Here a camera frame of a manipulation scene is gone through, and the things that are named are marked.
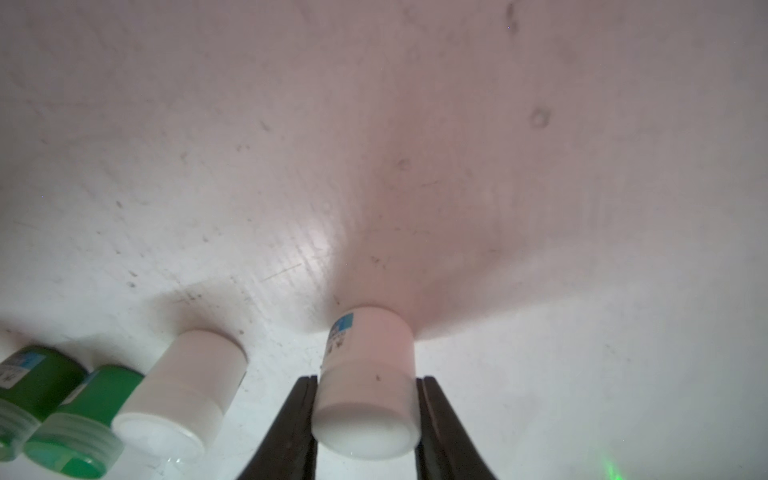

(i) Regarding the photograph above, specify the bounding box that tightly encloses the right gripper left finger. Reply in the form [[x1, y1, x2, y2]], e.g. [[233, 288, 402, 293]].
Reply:
[[238, 376, 318, 480]]

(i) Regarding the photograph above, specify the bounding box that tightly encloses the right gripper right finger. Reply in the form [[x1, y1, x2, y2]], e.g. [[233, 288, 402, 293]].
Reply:
[[415, 376, 497, 480]]

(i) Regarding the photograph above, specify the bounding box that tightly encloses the white paint can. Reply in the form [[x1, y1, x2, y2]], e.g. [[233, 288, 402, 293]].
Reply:
[[111, 330, 248, 461], [311, 306, 421, 460]]

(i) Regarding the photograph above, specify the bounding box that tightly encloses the green paint can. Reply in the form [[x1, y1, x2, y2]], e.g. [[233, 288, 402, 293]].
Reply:
[[1, 345, 87, 462], [23, 365, 144, 479]]

